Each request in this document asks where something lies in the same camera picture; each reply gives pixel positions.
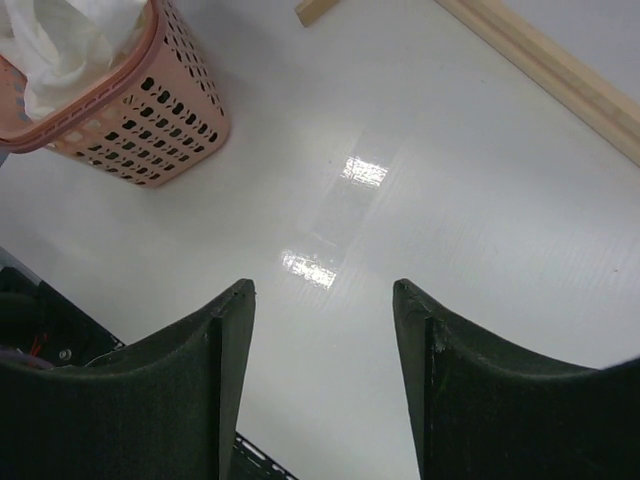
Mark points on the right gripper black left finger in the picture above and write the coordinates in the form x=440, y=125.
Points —
x=165, y=407

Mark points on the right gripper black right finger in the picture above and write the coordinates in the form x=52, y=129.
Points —
x=482, y=407

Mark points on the white shirt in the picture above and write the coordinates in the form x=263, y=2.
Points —
x=65, y=47

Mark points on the pink plastic laundry basket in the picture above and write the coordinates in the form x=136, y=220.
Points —
x=149, y=120

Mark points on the wooden clothes rack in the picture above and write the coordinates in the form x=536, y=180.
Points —
x=583, y=53

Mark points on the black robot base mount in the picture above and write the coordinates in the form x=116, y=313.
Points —
x=37, y=320

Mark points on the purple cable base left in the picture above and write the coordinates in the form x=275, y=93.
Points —
x=25, y=359

